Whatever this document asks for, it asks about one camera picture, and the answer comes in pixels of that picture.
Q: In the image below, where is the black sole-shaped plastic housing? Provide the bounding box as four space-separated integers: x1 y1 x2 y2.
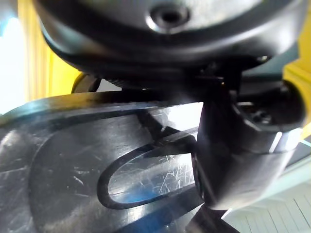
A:
0 91 234 233

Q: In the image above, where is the white ribbed board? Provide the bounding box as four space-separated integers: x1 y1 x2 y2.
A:
222 186 311 233

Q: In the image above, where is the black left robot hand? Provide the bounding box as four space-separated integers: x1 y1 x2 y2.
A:
33 0 306 211

